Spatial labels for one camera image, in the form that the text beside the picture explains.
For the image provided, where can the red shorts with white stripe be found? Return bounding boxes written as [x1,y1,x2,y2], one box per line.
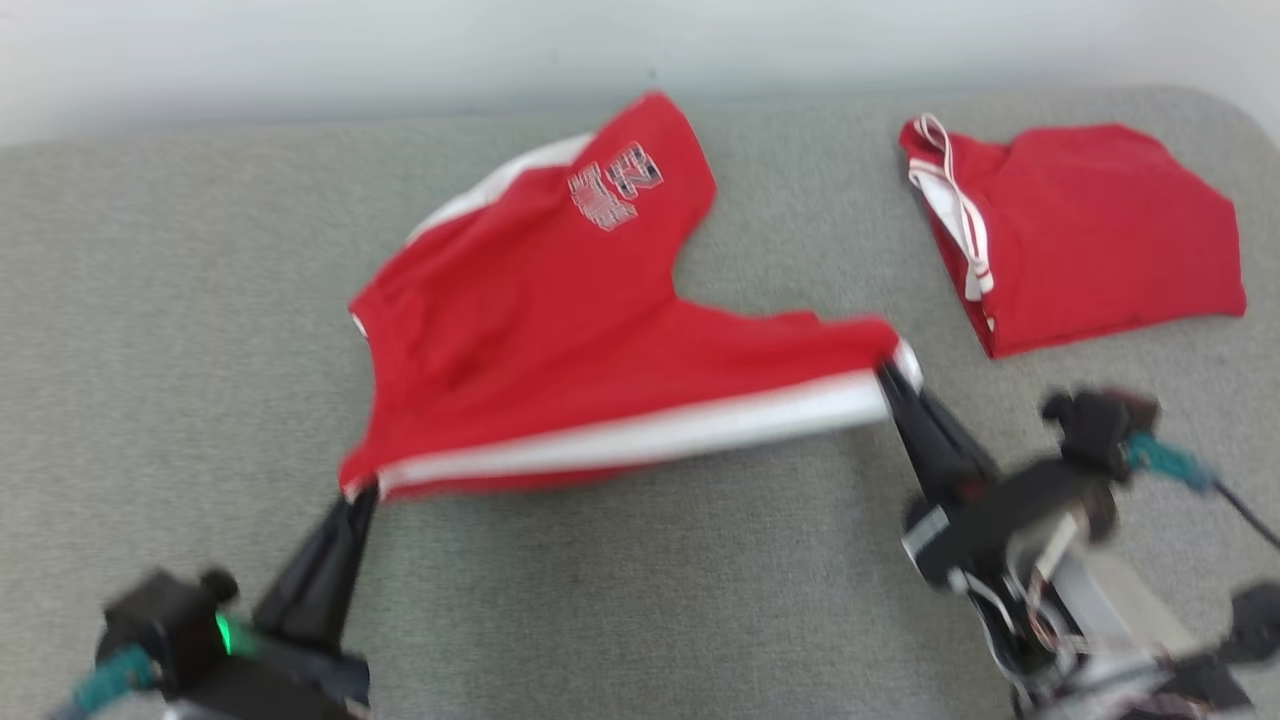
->
[338,90,926,501]

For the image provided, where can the red number 23 jersey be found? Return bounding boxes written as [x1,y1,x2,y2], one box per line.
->
[897,113,1248,359]

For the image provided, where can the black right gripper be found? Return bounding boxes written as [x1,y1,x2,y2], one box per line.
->
[875,362,1116,591]

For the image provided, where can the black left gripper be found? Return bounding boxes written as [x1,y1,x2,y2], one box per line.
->
[180,487,381,720]

